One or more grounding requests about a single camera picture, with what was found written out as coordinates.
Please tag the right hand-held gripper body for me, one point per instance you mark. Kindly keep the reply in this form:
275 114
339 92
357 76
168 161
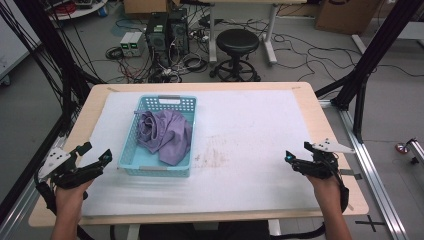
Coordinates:
323 166

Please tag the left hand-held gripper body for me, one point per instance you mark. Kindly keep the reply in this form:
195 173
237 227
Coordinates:
60 166

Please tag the light blue plastic basket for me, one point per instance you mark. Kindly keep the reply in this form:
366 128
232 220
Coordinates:
133 160

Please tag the purple shorts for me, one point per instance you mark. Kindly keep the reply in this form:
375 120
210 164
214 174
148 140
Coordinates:
170 136

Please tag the person's right hand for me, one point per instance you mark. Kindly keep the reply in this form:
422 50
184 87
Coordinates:
328 195

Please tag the person's left hand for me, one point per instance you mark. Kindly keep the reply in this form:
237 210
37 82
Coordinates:
70 200

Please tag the black tape piece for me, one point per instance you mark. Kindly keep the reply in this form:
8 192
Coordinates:
355 175

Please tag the white foam mat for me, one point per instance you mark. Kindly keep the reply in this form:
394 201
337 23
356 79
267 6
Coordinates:
250 133

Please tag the black tape cross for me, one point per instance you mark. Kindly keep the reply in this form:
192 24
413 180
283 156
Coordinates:
370 222

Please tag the metal stand foot with caster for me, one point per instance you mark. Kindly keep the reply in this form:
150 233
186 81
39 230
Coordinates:
401 148

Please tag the white power supply unit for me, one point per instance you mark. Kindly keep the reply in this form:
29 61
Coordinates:
126 43
138 42

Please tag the person's dark trousers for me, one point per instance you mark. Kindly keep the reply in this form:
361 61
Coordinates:
200 233

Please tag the white board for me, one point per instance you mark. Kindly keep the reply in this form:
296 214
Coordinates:
13 43

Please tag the black round stool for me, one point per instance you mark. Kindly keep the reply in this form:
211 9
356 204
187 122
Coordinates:
237 41

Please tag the large cardboard box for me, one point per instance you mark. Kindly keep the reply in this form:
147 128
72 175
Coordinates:
346 16

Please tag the round white table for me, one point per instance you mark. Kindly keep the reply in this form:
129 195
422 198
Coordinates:
83 12

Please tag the black computer tower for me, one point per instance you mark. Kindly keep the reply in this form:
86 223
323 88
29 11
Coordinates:
179 33
156 33

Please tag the small cardboard box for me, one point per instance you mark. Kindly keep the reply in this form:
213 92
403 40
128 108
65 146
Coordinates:
143 6

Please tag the aluminium floor rail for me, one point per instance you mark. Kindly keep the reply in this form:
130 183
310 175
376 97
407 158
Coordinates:
20 210
366 156

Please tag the black metal frame post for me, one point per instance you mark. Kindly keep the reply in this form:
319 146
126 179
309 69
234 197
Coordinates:
56 50
376 50

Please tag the white desk frame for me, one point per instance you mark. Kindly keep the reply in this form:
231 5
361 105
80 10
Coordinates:
212 33

